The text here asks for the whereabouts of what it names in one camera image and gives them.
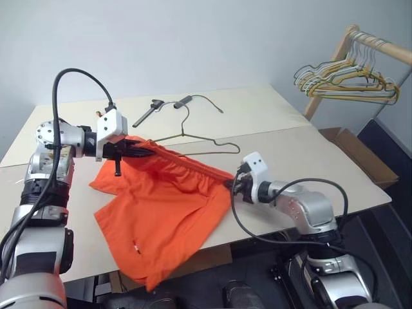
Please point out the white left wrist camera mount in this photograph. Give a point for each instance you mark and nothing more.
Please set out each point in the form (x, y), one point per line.
(111, 124)

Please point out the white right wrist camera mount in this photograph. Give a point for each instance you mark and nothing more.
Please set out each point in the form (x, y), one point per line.
(256, 164)

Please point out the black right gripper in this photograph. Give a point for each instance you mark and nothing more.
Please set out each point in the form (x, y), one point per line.
(244, 186)

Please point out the brown cardboard box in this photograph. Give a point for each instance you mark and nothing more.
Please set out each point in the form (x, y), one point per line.
(363, 154)

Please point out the wooden clothes rack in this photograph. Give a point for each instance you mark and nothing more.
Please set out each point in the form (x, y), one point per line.
(386, 48)

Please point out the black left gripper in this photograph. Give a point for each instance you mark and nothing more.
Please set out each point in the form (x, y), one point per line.
(112, 149)

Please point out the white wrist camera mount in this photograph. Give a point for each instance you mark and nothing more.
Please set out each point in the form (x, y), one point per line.
(256, 164)
(111, 124)

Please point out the dark rounded shape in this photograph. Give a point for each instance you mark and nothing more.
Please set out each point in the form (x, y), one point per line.
(238, 294)

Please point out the orange shorts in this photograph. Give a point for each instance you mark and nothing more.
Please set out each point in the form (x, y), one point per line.
(161, 206)

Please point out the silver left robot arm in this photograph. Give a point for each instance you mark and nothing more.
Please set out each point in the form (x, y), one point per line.
(67, 136)

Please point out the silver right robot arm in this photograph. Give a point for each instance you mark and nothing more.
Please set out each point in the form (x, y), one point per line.
(309, 206)

